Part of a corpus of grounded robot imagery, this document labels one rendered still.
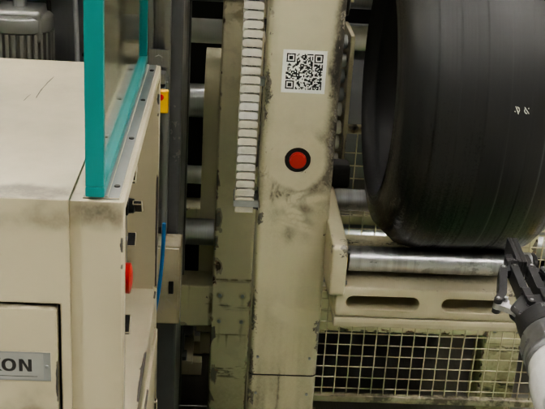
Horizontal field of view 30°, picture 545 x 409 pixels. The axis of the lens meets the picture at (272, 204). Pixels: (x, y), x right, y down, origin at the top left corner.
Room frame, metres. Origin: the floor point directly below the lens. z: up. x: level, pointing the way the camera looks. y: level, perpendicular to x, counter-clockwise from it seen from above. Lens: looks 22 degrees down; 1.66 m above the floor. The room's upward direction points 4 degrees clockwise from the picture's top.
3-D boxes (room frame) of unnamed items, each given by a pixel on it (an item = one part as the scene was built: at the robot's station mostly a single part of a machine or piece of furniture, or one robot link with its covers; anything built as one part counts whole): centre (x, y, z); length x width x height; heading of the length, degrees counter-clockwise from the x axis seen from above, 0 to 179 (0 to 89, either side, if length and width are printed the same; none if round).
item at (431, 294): (1.65, -0.30, 0.83); 0.36 x 0.09 x 0.06; 93
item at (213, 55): (2.59, 0.16, 0.61); 0.33 x 0.06 x 0.86; 3
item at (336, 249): (1.78, -0.11, 0.90); 0.40 x 0.03 x 0.10; 3
